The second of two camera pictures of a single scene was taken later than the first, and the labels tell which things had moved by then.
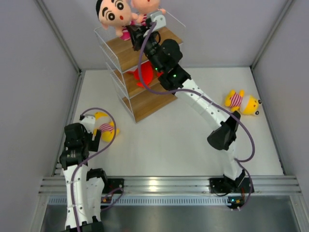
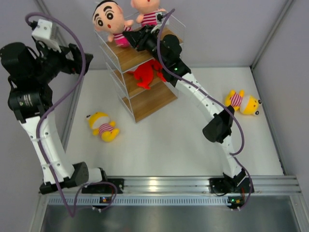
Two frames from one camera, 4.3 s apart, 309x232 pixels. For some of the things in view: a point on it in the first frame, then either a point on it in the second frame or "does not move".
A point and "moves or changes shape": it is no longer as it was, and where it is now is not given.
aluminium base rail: (262, 184) does not move
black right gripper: (136, 34) does not move
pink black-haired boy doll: (116, 14) moves or changes shape
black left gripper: (92, 145) → (77, 55)
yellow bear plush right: (247, 105) does not move
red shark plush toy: (147, 73) does not move
